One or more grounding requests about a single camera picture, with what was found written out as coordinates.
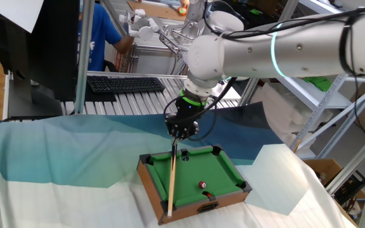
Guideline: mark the black computer monitor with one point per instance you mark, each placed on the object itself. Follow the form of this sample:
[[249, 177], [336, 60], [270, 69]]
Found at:
[[52, 47]]

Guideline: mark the grey slotted metal shelf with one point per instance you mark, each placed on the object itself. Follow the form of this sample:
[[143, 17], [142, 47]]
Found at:
[[309, 95]]

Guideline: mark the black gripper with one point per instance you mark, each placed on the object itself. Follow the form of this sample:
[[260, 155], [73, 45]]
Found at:
[[187, 111]]

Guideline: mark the red white label sign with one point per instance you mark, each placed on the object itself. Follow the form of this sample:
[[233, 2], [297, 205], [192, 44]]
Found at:
[[119, 61]]

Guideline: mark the bright red pool ball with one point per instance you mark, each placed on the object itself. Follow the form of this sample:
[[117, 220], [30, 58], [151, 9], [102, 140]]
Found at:
[[208, 195]]

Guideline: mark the white haptic teleoperation device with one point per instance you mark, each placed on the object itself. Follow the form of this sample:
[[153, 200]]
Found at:
[[144, 31]]

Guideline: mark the orange green toy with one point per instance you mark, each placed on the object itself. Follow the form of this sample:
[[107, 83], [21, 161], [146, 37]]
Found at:
[[182, 11]]

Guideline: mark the mini green felt pool table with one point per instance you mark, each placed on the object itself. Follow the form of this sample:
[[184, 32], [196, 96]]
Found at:
[[189, 177]]

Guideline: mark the green plastic item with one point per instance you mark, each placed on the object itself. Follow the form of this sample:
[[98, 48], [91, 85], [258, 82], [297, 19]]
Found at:
[[320, 84]]

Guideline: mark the black electronic device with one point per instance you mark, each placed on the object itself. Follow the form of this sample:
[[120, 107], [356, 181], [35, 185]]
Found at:
[[350, 188]]

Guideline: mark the blue white gradient tablecloth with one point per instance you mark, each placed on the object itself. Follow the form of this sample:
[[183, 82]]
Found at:
[[74, 152]]

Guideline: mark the black computer keyboard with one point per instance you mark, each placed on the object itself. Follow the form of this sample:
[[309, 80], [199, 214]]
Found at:
[[125, 84]]

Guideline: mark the flat cardboard sheet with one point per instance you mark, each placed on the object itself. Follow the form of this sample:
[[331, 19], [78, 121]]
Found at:
[[154, 11]]

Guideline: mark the white foam packing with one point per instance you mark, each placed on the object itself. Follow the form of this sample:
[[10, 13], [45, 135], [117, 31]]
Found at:
[[277, 111]]

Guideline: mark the wooden pool cue black butt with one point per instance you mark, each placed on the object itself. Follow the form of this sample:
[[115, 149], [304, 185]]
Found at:
[[171, 183]]

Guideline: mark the open cardboard box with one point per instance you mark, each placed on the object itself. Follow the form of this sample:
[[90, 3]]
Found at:
[[325, 168]]

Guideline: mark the black desk pad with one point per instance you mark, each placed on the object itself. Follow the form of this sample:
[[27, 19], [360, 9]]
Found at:
[[100, 96]]

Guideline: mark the aluminium profile workbench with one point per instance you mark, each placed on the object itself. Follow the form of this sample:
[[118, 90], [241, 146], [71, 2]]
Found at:
[[151, 50]]

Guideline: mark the white paper sheet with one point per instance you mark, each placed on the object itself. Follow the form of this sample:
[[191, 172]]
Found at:
[[14, 12]]

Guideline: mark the person right forearm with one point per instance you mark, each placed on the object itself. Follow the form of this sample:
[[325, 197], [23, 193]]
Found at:
[[124, 44]]

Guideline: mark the person in blue shirt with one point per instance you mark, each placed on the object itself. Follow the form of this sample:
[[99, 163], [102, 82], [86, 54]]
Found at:
[[101, 38]]

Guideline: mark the dark red numbered pool ball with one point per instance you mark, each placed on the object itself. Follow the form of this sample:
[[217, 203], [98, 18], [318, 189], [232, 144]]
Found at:
[[202, 184]]

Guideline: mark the black equipment case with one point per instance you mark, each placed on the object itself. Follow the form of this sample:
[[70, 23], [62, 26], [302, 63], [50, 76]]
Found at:
[[265, 17]]

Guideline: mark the black office chair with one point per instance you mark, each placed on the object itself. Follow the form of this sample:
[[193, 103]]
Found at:
[[109, 66]]

